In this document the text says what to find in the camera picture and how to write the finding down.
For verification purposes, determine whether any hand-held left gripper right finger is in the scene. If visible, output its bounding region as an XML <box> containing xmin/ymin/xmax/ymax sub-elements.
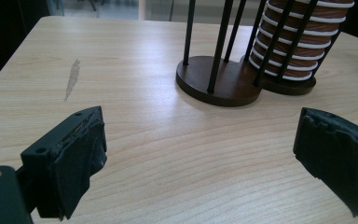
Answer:
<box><xmin>292</xmin><ymin>106</ymin><xmax>358</xmax><ymax>224</ymax></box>

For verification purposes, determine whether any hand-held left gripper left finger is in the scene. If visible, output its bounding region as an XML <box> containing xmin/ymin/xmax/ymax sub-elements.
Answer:
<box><xmin>21</xmin><ymin>105</ymin><xmax>108</xmax><ymax>221</ymax></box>

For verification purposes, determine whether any stack of brown paper cups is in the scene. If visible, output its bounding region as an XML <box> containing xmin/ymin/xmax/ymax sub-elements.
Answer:
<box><xmin>248</xmin><ymin>0</ymin><xmax>355</xmax><ymax>82</ymax></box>

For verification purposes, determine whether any black wire cup holder rack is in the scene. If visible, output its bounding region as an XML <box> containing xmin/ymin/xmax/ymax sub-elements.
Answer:
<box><xmin>175</xmin><ymin>0</ymin><xmax>352</xmax><ymax>108</ymax></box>

